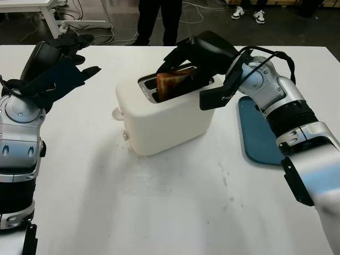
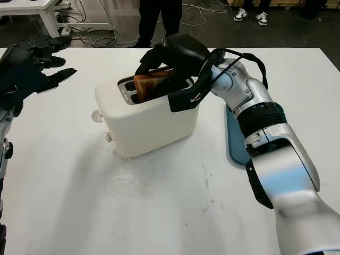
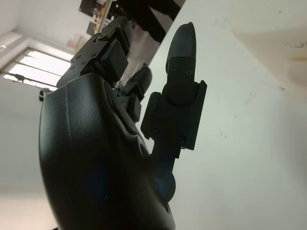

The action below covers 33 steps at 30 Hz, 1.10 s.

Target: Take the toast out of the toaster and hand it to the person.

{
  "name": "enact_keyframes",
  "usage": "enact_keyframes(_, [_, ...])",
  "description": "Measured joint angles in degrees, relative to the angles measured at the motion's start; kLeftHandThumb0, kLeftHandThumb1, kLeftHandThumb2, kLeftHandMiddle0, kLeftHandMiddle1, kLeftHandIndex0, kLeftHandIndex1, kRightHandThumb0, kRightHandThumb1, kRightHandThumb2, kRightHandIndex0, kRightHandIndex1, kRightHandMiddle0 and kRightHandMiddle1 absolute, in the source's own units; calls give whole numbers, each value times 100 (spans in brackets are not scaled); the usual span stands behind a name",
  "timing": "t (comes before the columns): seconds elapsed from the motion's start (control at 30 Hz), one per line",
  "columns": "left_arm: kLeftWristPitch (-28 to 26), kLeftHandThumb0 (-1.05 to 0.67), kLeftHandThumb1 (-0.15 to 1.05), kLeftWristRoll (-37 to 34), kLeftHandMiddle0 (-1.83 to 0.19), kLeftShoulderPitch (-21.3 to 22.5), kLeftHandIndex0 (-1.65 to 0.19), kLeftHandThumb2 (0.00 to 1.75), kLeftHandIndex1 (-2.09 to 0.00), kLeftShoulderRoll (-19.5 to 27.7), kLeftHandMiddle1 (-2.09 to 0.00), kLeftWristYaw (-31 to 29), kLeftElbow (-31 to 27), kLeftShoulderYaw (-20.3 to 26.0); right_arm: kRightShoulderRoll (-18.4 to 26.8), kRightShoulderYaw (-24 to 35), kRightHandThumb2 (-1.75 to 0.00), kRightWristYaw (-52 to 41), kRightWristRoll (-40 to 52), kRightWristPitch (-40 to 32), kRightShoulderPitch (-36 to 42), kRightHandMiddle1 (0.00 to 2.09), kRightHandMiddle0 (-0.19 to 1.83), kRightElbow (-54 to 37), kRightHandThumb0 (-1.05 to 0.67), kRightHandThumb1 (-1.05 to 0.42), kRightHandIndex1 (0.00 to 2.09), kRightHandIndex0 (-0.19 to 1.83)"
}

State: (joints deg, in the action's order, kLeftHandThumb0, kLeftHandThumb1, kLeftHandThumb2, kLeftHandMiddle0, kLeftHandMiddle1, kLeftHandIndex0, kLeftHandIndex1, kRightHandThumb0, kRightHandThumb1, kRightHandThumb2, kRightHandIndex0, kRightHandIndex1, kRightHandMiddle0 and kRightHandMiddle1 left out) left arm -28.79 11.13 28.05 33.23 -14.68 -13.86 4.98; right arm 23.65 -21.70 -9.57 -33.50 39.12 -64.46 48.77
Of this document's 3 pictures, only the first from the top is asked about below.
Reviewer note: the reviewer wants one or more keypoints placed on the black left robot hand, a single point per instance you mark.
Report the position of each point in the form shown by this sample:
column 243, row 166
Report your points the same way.
column 42, row 58

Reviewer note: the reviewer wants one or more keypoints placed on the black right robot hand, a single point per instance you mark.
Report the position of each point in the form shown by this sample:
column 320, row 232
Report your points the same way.
column 212, row 50

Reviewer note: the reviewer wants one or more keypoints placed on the browned toast slice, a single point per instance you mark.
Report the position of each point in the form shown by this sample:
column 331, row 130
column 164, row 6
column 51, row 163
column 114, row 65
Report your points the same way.
column 166, row 85

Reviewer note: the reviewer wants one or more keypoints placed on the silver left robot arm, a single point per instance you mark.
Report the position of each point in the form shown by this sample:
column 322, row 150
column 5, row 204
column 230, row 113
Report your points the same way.
column 18, row 138

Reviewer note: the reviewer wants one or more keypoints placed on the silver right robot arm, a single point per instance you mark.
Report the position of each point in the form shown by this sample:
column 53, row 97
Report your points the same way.
column 268, row 87

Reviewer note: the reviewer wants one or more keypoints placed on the person in black trousers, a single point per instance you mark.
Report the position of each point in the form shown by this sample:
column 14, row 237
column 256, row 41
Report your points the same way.
column 148, row 21

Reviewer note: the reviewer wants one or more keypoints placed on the white two-slot toaster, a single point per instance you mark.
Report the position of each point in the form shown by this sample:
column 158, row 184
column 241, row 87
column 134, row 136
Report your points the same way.
column 164, row 125

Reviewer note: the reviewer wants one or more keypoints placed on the white sneakers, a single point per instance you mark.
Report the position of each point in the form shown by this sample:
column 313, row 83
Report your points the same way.
column 237, row 12

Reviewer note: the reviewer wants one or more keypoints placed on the blue rectangular tray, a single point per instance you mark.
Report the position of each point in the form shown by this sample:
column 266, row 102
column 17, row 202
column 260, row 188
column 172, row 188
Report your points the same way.
column 252, row 132

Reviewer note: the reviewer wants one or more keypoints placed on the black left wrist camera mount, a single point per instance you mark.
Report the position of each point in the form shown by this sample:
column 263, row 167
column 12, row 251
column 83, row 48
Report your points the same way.
column 32, row 90

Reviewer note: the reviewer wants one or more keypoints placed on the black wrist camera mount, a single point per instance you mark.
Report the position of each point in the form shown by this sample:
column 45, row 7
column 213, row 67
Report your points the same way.
column 32, row 90
column 212, row 99

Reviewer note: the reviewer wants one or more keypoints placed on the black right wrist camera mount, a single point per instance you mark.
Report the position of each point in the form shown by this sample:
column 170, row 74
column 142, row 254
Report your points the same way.
column 212, row 99

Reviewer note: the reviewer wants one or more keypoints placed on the white table frame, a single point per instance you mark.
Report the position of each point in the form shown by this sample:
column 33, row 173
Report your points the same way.
column 21, row 4

